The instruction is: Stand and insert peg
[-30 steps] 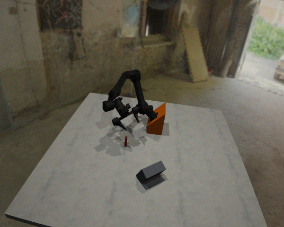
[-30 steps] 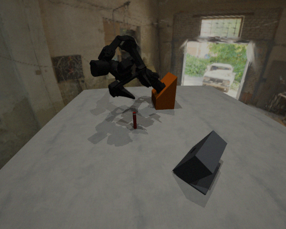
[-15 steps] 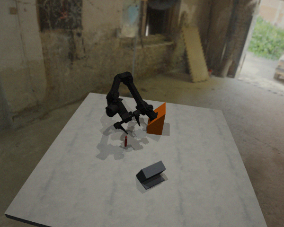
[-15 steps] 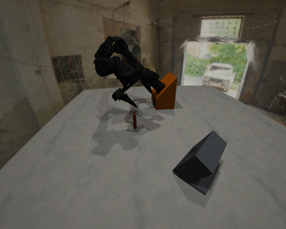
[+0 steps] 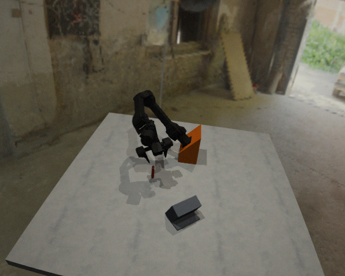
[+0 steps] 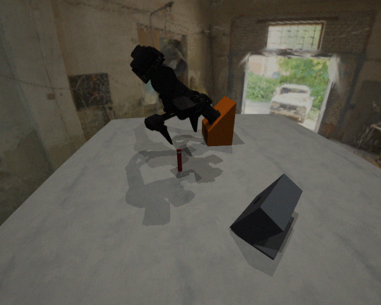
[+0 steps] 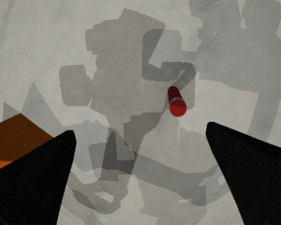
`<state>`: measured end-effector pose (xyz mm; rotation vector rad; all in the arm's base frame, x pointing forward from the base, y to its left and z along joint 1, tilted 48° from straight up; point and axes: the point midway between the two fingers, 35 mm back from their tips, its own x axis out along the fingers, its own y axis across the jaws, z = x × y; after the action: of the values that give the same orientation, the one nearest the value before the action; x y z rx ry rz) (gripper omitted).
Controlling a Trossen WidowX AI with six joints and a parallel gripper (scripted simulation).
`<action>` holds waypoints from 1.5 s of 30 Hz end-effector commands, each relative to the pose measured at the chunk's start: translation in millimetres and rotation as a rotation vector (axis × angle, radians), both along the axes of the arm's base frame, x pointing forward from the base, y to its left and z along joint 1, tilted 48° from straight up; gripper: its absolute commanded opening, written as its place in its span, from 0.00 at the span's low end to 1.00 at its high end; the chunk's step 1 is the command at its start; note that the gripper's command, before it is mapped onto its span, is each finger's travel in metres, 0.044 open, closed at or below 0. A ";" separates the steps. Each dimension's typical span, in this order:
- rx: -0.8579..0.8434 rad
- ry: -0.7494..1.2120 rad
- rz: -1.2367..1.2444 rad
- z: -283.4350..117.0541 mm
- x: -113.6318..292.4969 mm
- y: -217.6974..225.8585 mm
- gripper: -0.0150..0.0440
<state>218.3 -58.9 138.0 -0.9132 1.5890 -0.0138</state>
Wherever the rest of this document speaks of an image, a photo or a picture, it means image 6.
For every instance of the dark red peg with white band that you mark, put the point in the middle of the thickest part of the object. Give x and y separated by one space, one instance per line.
179 160

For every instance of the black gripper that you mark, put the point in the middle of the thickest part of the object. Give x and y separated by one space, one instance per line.
156 122

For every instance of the dark grey sloped panel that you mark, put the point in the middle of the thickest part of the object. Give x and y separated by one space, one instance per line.
267 219

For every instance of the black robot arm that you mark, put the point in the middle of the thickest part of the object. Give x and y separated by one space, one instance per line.
148 65

